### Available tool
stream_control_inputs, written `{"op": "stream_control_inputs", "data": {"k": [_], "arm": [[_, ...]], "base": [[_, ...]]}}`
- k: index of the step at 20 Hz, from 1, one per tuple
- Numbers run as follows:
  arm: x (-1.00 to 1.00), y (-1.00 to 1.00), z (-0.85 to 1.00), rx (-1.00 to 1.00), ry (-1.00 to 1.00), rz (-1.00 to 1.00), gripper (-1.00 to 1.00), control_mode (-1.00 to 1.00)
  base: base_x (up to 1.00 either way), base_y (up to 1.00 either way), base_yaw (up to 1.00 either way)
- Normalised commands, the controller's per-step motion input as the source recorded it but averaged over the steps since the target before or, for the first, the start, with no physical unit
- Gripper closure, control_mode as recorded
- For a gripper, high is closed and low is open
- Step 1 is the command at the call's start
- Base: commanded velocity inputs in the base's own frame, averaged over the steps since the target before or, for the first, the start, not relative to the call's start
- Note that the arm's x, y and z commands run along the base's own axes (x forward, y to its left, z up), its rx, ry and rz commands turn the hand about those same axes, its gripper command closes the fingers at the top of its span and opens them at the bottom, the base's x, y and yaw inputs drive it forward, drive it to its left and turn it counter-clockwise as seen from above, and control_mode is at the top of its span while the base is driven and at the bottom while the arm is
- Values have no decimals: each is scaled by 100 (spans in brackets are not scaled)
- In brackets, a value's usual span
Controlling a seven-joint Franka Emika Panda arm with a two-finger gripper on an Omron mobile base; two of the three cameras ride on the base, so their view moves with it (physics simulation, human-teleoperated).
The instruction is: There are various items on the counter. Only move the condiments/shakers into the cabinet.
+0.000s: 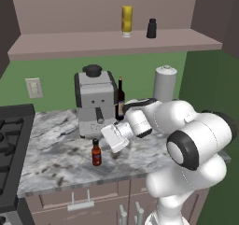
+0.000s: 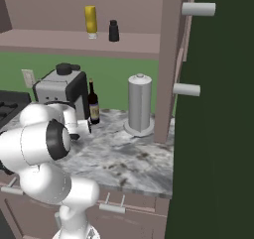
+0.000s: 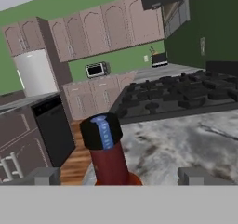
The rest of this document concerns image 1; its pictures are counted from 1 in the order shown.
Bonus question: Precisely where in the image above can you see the silver drawer handle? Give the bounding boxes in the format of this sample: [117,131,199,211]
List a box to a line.
[67,189,95,212]

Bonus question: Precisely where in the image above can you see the red hot sauce bottle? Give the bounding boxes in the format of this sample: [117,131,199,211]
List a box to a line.
[91,138,103,167]

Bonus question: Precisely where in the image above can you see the yellow bottle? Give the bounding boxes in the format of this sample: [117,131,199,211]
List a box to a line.
[121,5,134,38]

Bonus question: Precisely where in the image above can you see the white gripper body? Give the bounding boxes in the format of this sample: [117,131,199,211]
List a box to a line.
[100,123,130,154]

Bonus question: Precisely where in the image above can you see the silver cabinet door handle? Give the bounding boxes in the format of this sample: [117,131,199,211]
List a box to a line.
[118,204,128,225]
[134,201,145,225]

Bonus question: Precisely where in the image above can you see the brown drawer front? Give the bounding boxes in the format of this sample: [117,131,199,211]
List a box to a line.
[36,181,120,212]

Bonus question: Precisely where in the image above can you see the white cylindrical canister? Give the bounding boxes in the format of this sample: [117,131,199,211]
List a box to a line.
[152,64,178,103]

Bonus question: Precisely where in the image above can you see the white wall outlet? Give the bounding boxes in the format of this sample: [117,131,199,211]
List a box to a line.
[25,77,44,99]

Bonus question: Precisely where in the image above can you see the grey espresso machine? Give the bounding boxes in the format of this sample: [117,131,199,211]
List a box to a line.
[74,63,120,139]

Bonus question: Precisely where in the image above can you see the black pepper shaker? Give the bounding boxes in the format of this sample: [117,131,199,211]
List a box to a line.
[146,18,158,39]

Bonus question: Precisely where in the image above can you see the open cabinet shelf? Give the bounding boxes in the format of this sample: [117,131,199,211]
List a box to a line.
[7,28,224,62]

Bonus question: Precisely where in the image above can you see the black stove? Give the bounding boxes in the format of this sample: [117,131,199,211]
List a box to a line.
[0,104,36,225]

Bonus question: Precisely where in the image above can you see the dark wine bottle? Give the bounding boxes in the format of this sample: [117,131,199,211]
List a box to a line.
[115,76,126,121]

